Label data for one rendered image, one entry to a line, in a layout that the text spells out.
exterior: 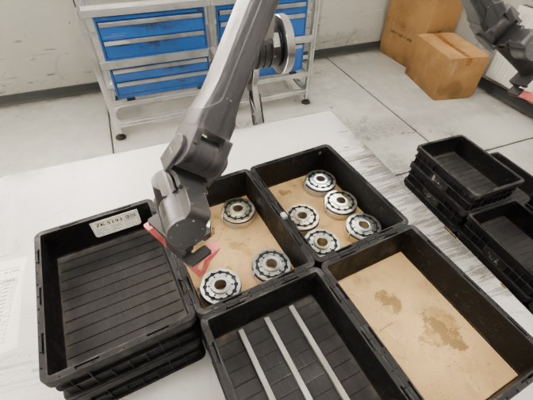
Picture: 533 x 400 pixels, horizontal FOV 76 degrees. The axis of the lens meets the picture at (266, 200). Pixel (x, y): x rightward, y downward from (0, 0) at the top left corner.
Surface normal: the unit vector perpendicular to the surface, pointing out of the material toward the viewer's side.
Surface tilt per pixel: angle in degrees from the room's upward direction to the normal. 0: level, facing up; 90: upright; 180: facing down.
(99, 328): 0
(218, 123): 68
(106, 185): 0
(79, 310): 0
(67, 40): 90
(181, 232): 88
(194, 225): 88
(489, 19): 88
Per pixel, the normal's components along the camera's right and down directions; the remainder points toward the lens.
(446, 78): 0.15, 0.70
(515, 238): 0.02, -0.70
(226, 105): 0.62, 0.24
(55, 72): 0.37, 0.67
